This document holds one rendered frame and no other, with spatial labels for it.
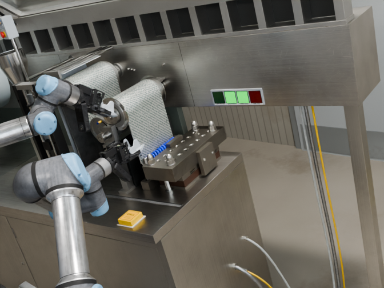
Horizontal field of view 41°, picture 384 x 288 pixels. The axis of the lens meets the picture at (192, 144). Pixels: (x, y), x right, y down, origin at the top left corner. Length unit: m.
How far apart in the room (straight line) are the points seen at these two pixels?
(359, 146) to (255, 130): 2.48
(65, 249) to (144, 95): 0.89
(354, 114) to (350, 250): 1.16
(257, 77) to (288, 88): 0.14
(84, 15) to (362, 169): 1.45
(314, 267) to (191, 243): 1.11
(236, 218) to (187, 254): 0.37
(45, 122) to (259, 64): 0.85
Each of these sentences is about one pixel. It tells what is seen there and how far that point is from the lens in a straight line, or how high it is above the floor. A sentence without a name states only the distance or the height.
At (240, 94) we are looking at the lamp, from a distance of 2.16.
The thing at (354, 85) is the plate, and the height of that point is 1.22.
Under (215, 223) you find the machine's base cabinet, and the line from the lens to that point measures 2.22.
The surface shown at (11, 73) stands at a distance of 2.70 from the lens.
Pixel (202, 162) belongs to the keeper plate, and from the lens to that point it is 2.17.
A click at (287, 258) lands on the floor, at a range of 3.14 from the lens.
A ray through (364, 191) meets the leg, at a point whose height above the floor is 0.68.
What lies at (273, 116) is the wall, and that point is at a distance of 4.44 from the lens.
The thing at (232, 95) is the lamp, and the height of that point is 1.19.
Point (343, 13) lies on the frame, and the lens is 1.88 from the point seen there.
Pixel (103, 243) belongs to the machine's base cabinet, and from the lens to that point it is 2.21.
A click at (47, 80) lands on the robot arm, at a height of 1.51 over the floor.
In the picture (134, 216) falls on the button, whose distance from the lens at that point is 2.02.
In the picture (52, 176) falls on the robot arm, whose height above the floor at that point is 1.29.
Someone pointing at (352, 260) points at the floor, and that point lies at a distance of 3.07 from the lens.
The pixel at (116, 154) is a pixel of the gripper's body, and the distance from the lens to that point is 2.08.
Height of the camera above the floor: 1.87
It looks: 22 degrees down
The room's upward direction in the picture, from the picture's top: 15 degrees counter-clockwise
